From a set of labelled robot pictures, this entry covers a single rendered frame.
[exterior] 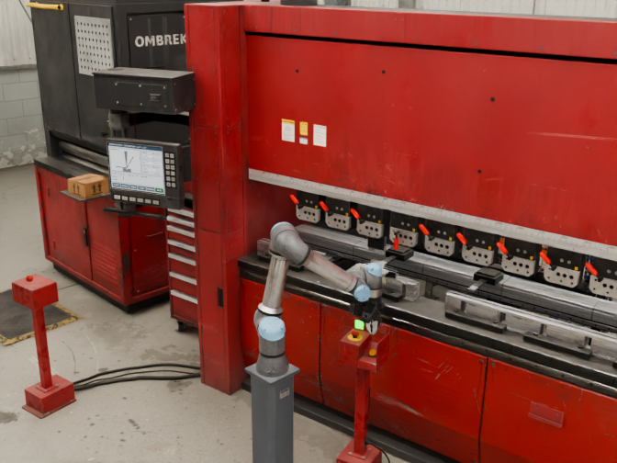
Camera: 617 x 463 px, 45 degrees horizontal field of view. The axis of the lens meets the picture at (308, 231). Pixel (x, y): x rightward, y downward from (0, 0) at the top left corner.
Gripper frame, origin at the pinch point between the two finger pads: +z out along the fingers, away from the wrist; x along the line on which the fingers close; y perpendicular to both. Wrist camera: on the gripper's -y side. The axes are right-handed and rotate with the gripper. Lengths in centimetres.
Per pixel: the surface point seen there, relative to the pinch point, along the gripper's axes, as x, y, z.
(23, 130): 643, 358, 68
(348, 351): 9.8, -5.8, 9.5
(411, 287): -6.2, 36.4, -8.7
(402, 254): 9, 61, -14
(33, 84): 637, 382, 13
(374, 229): 17, 41, -35
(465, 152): -30, 38, -83
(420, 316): -16.7, 22.0, -1.8
